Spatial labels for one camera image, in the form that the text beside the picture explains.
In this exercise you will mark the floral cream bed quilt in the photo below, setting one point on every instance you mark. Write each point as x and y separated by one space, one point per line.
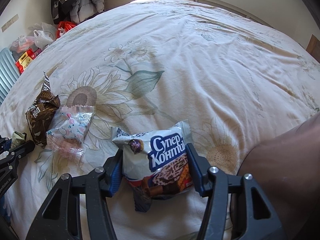
150 64

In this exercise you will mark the pink translucent plastic bag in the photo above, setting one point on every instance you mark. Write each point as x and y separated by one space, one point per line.
22 44

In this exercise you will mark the light blue suitcase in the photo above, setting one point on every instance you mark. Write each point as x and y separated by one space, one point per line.
8 73

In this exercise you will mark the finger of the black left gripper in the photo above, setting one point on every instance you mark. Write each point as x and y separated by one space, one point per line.
5 144
20 151

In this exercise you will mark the red plastic bag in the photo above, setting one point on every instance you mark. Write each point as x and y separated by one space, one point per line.
63 27

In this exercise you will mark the dark hanging jackets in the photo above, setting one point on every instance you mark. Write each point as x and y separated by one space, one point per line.
76 11

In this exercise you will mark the white blue chocolate wafer bag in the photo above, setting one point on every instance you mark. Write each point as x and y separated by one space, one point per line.
155 163

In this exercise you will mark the white plastic bag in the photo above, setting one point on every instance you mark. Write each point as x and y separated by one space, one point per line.
43 38

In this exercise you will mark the small olive green snack packet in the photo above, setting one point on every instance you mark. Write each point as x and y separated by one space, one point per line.
18 139

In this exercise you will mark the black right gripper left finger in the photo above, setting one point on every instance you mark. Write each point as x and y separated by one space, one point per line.
59 215

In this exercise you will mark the brown nutrition snack bag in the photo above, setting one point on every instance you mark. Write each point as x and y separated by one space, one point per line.
40 114

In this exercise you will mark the clear white bunny candy packet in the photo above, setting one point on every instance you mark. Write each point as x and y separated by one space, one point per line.
67 138

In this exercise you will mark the red yellow gift bag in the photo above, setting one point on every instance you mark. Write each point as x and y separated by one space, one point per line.
25 60

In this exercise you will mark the white wall switch panel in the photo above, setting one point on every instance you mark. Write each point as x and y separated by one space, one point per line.
9 23

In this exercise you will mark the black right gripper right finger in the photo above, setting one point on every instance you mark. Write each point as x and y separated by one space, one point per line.
254 218

